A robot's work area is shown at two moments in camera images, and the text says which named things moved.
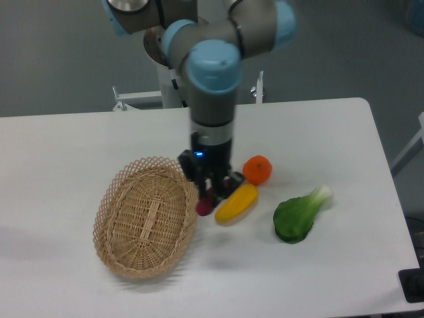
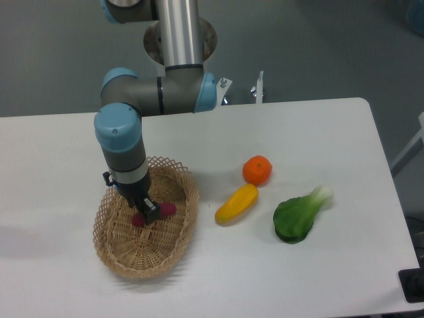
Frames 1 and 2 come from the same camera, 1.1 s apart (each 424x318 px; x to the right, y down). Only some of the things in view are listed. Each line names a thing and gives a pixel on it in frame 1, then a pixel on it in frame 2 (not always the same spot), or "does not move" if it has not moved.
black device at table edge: [412, 282] does not move
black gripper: [218, 158] → [134, 193]
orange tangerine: [257, 169] does not move
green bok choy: [293, 217] does not move
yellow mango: [237, 205] does not move
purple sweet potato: [205, 205] → [165, 209]
